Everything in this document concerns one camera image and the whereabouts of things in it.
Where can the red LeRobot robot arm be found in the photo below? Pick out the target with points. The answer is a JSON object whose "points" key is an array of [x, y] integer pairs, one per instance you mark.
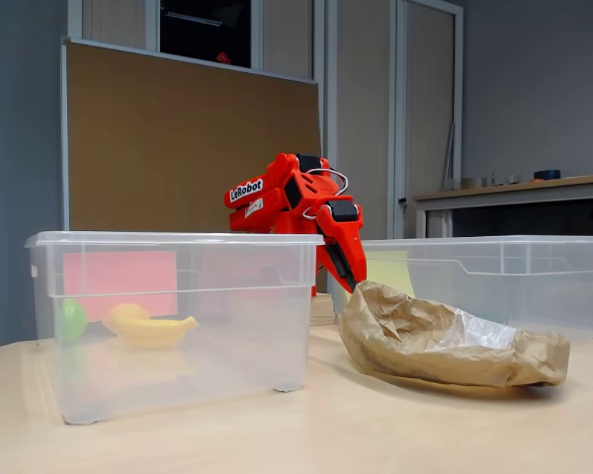
{"points": [[272, 192]]}

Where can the yellow paper note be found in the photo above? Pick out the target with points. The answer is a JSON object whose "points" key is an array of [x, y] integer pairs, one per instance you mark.
{"points": [[388, 269]]}

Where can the yellow toy lemon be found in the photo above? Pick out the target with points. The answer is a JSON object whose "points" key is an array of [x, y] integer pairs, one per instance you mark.
{"points": [[128, 311]]}

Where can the crumpled brown paper bag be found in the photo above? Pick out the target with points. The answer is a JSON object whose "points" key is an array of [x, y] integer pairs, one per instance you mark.
{"points": [[449, 355]]}

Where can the green toy apple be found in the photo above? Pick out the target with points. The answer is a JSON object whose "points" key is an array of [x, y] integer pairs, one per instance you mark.
{"points": [[73, 321]]}

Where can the wooden top sideboard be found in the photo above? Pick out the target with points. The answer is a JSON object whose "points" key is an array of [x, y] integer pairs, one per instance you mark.
{"points": [[524, 190]]}

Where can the beige tape roll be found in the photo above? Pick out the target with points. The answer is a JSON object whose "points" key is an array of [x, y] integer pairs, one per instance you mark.
{"points": [[474, 182]]}

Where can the clear plastic bin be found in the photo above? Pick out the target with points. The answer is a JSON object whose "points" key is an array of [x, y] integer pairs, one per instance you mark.
{"points": [[202, 365], [548, 291]]}

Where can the blue tape roll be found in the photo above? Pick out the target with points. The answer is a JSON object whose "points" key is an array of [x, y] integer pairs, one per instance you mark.
{"points": [[547, 174]]}

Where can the dark window pane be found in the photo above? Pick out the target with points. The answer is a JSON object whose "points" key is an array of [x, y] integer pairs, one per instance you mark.
{"points": [[202, 29]]}

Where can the yellow toy banana bunch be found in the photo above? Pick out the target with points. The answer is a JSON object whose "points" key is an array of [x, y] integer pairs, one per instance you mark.
{"points": [[153, 333]]}

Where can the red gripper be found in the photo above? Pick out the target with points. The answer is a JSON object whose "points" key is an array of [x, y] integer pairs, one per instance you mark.
{"points": [[344, 240]]}

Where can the brown cork pin board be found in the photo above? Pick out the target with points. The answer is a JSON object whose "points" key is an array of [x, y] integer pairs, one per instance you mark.
{"points": [[178, 148]]}

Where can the tall grey cabinet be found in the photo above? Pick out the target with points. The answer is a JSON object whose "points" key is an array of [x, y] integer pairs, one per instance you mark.
{"points": [[365, 74]]}

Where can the leaning metal rods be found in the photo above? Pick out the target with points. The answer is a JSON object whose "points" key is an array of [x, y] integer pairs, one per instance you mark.
{"points": [[449, 158]]}

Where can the pink paper note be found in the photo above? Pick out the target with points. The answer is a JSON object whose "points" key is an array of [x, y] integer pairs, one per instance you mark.
{"points": [[118, 276]]}

